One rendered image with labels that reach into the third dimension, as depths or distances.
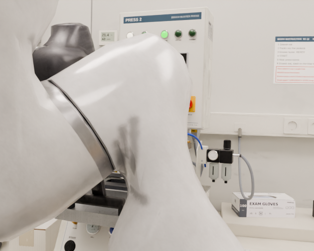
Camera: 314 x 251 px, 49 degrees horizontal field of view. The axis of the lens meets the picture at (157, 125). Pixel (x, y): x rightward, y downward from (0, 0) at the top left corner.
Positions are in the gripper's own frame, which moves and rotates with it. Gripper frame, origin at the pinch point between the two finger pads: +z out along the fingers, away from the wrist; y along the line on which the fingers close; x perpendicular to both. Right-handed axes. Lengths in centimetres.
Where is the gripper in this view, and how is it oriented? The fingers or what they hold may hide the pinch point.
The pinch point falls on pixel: (97, 187)
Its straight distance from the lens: 86.8
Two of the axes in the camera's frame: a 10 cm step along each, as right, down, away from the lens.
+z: 0.8, 9.2, 3.8
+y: -3.0, 3.8, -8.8
